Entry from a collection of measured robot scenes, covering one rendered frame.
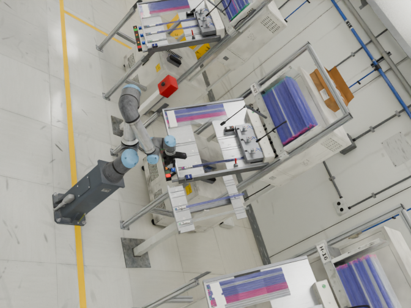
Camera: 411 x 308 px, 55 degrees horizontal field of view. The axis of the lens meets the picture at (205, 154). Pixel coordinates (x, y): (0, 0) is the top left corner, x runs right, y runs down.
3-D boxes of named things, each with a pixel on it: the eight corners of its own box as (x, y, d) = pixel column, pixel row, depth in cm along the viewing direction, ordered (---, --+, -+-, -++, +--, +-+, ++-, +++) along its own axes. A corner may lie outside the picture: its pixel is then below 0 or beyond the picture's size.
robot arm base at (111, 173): (104, 181, 258) (113, 173, 253) (101, 162, 265) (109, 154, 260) (122, 184, 268) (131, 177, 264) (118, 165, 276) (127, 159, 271)
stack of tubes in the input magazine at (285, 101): (282, 145, 291) (312, 124, 278) (260, 94, 318) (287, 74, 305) (291, 149, 299) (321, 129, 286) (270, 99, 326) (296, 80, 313)
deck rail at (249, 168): (178, 184, 294) (178, 179, 289) (178, 181, 295) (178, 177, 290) (267, 168, 308) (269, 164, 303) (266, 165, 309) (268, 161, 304)
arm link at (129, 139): (118, 160, 267) (118, 93, 231) (122, 146, 278) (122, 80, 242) (136, 162, 268) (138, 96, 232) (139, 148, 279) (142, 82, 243)
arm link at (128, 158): (111, 167, 255) (123, 156, 248) (115, 153, 265) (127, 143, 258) (126, 176, 260) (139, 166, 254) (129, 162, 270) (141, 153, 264)
